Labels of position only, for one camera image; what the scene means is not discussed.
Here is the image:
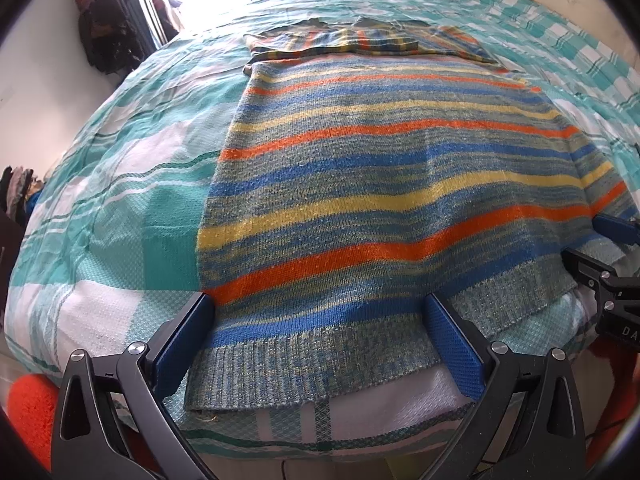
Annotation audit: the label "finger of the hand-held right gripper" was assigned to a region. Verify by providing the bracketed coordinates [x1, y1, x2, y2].
[591, 212, 640, 249]
[561, 246, 632, 307]

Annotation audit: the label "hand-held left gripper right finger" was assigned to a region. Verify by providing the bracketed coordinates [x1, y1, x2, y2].
[422, 293, 587, 480]

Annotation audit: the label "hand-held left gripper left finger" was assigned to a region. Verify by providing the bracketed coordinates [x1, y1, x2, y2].
[50, 291, 218, 480]

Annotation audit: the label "striped knit sweater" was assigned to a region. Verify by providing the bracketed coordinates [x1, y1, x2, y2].
[184, 16, 636, 413]

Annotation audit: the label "bed with teal checked sheet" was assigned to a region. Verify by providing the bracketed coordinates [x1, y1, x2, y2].
[4, 0, 640, 461]

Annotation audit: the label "pile of clothes on dresser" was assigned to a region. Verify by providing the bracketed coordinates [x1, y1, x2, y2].
[0, 164, 42, 223]

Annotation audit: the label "orange fleece garment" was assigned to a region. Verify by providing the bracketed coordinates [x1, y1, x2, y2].
[7, 332, 633, 473]

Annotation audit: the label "hanging dark clothes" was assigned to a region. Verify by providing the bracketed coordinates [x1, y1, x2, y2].
[72, 0, 183, 76]

